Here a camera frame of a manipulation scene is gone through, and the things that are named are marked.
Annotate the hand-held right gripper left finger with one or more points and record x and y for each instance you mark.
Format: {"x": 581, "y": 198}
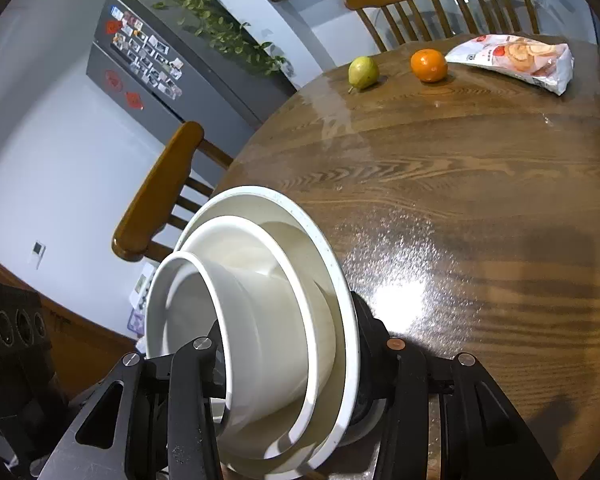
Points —
{"x": 200, "y": 370}

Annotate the orange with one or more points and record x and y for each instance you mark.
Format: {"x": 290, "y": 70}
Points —
{"x": 429, "y": 65}

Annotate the large white bowl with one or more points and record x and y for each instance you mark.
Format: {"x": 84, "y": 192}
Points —
{"x": 300, "y": 240}

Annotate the medium white bowl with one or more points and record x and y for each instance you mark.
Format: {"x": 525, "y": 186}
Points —
{"x": 250, "y": 245}

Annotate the white wall thermostat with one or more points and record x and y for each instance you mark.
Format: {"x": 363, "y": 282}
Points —
{"x": 37, "y": 253}

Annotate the group of photo magnets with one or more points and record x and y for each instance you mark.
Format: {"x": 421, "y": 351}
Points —
{"x": 150, "y": 55}

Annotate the grey refrigerator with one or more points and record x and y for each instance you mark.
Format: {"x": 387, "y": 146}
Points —
{"x": 195, "y": 75}

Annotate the small white cup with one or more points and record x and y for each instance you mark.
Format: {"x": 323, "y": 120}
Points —
{"x": 260, "y": 330}

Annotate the white snack bag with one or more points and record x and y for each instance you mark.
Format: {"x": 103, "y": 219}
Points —
{"x": 520, "y": 57}

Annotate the green pear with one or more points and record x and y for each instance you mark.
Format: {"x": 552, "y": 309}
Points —
{"x": 363, "y": 72}

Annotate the trailing green plant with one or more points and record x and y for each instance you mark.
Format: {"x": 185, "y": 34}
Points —
{"x": 205, "y": 10}

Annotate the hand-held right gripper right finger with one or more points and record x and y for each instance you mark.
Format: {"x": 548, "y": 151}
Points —
{"x": 410, "y": 385}

